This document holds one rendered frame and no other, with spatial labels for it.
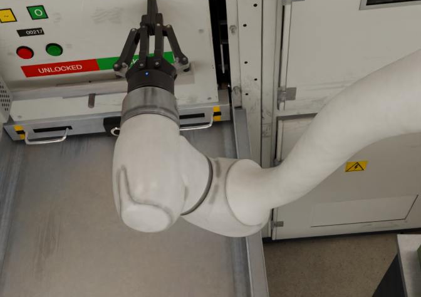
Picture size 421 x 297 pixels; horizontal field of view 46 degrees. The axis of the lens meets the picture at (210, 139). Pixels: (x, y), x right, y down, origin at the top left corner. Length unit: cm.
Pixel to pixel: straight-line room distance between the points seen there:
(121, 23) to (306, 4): 36
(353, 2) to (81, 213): 73
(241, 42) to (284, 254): 108
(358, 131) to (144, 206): 30
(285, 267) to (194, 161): 129
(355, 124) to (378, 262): 154
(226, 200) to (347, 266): 129
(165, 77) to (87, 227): 47
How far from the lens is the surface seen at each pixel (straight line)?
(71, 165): 125
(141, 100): 75
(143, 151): 68
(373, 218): 189
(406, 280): 119
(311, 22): 106
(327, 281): 196
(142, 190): 66
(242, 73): 117
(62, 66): 111
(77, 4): 99
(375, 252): 204
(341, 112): 51
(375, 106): 48
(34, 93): 112
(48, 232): 117
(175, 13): 99
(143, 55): 85
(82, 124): 123
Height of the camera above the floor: 183
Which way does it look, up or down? 54 degrees down
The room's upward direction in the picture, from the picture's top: 8 degrees counter-clockwise
